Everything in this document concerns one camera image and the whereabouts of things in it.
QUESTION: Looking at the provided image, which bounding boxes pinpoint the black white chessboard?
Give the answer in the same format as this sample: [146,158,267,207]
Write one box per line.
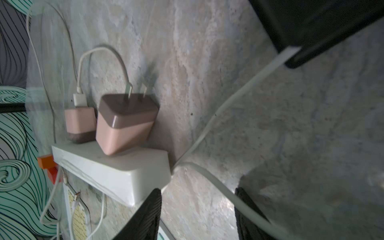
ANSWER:
[250,0,384,69]

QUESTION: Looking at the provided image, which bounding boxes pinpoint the white power strip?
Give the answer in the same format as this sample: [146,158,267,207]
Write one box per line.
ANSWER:
[52,141,172,207]

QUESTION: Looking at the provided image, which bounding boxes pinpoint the orange small box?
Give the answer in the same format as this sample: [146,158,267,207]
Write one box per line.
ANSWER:
[37,154,59,184]

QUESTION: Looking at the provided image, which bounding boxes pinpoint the green wireless keyboard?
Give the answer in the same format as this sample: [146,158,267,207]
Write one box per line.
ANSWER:
[157,220,175,240]

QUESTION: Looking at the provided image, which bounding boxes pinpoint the white green-keyboard cable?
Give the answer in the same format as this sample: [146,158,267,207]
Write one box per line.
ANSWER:
[170,44,302,240]

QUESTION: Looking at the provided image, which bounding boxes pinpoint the pink charger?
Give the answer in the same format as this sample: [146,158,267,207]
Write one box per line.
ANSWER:
[65,107,97,144]
[96,84,159,156]

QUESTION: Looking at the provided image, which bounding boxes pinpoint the yellow wireless keyboard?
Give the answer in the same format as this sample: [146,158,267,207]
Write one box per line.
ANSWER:
[63,184,92,240]

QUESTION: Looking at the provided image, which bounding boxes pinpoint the white yellow-keyboard cable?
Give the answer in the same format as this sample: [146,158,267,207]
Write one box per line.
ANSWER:
[25,0,134,240]

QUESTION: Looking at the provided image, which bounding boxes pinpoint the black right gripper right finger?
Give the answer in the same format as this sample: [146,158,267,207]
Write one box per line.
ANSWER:
[235,187,275,240]

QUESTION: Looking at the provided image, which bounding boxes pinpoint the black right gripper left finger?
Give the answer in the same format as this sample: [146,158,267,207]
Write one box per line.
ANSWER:
[113,189,162,240]

